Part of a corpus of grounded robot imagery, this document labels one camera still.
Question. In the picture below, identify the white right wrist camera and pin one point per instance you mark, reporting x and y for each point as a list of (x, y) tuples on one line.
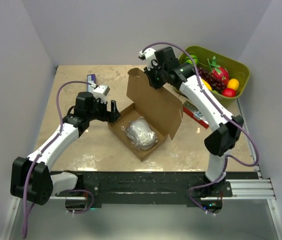
[(149, 56)]

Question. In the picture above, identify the yellow toy mango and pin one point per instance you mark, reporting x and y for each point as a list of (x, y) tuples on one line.
[(233, 84)]

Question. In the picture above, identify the pink toy dragon fruit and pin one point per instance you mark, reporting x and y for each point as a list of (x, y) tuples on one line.
[(218, 71)]

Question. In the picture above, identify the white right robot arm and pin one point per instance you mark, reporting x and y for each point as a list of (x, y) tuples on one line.
[(225, 127)]

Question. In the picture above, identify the black base frame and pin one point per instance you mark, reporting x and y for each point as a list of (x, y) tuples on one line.
[(155, 188)]

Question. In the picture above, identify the red toothpaste box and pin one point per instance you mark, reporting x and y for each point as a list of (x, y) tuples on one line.
[(193, 112)]

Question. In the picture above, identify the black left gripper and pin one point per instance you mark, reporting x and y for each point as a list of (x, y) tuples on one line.
[(113, 115)]

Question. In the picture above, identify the yellow toy banana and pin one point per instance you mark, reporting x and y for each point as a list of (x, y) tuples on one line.
[(207, 85)]

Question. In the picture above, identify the green plastic basket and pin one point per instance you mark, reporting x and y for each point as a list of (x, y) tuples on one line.
[(235, 69)]

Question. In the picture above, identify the purple toothpaste box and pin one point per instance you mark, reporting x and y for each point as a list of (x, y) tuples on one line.
[(91, 82)]

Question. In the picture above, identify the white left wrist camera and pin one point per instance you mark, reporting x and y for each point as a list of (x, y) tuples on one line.
[(101, 92)]

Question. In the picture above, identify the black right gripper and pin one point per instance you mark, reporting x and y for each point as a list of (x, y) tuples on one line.
[(149, 74)]

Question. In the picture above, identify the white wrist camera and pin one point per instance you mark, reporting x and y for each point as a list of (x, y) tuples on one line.
[(149, 56), (101, 92)]

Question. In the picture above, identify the red toy apple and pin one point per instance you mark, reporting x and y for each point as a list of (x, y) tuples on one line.
[(228, 92)]

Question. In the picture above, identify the brown cardboard box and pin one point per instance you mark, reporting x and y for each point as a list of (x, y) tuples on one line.
[(162, 110)]

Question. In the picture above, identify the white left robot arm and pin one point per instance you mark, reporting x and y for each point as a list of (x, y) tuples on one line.
[(31, 176)]

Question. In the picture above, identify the red toy grapes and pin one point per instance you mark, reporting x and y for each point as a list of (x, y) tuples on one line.
[(215, 84)]

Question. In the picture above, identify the silver foil pouch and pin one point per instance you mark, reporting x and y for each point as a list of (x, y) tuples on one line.
[(140, 134)]

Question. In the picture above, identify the green toy watermelon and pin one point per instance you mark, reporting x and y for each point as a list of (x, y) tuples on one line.
[(194, 57)]

